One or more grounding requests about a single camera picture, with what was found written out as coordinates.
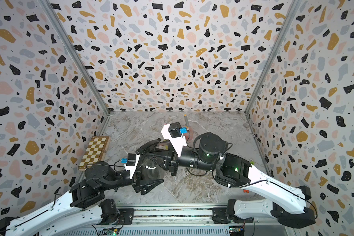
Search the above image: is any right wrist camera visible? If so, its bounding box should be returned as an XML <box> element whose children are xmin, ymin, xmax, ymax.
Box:
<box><xmin>161</xmin><ymin>122</ymin><xmax>188</xmax><ymax>157</ymax></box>

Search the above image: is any dark smoky spray bottle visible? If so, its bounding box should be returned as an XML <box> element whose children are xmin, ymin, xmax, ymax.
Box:
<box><xmin>140</xmin><ymin>159</ymin><xmax>165</xmax><ymax>184</ymax></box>

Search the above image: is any black spray nozzle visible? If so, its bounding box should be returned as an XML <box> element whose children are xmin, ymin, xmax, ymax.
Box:
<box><xmin>135</xmin><ymin>138</ymin><xmax>161</xmax><ymax>155</ymax></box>

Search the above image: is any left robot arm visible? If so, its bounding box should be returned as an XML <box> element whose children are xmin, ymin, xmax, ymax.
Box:
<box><xmin>0</xmin><ymin>161</ymin><xmax>164</xmax><ymax>236</ymax></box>

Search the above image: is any aluminium frame post right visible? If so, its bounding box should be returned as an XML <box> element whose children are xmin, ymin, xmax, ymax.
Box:
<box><xmin>244</xmin><ymin>0</ymin><xmax>300</xmax><ymax>115</ymax></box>

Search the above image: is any aluminium frame post left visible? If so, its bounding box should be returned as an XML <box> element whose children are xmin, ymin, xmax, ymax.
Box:
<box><xmin>39</xmin><ymin>1</ymin><xmax>110</xmax><ymax>116</ymax></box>

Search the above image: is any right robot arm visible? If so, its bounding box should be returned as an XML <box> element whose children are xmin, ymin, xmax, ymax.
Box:
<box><xmin>144</xmin><ymin>132</ymin><xmax>317</xmax><ymax>229</ymax></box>

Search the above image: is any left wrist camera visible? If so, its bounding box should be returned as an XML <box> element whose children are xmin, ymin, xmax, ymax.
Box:
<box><xmin>120</xmin><ymin>153</ymin><xmax>140</xmax><ymax>179</ymax></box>

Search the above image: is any wooden chess board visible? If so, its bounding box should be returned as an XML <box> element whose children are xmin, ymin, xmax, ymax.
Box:
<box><xmin>78</xmin><ymin>136</ymin><xmax>111</xmax><ymax>171</ymax></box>

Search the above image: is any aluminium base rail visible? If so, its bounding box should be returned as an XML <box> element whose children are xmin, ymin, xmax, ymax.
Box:
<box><xmin>76</xmin><ymin>203</ymin><xmax>284</xmax><ymax>236</ymax></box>

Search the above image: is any aluminium frame post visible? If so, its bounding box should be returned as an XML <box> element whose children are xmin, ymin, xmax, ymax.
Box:
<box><xmin>39</xmin><ymin>1</ymin><xmax>110</xmax><ymax>116</ymax></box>
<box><xmin>244</xmin><ymin>0</ymin><xmax>300</xmax><ymax>115</ymax></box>

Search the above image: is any pink transparent spray bottle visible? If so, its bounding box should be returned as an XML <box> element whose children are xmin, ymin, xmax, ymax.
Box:
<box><xmin>187</xmin><ymin>127</ymin><xmax>194</xmax><ymax>142</ymax></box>

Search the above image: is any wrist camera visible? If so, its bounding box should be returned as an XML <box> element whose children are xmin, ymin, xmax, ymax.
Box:
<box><xmin>120</xmin><ymin>153</ymin><xmax>140</xmax><ymax>179</ymax></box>
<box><xmin>161</xmin><ymin>122</ymin><xmax>188</xmax><ymax>157</ymax></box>

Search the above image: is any grey yellow spray nozzle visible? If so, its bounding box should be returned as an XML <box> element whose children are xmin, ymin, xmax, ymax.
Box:
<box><xmin>184</xmin><ymin>115</ymin><xmax>190</xmax><ymax>127</ymax></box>

